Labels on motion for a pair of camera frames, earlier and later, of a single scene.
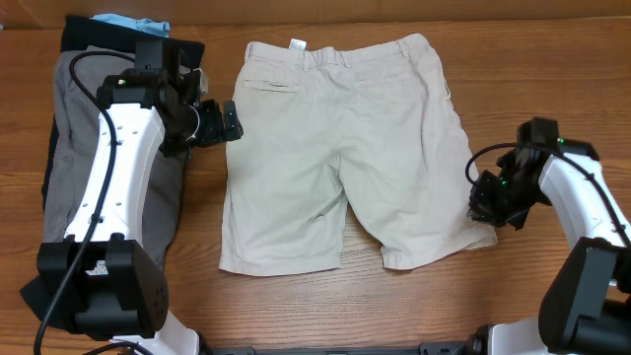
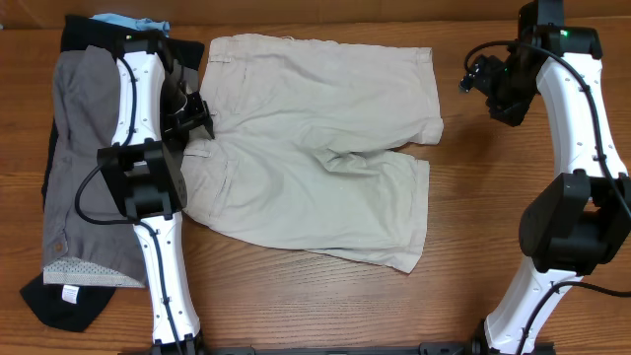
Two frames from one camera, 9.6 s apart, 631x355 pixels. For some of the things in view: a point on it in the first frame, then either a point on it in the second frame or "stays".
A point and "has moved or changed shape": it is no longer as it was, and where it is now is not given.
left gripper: [215, 132] → [200, 113]
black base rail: [447, 348] stays
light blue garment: [143, 24] stays
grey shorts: [78, 75] stays
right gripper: [486, 195] → [509, 108]
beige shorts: [317, 125] has moved or changed shape
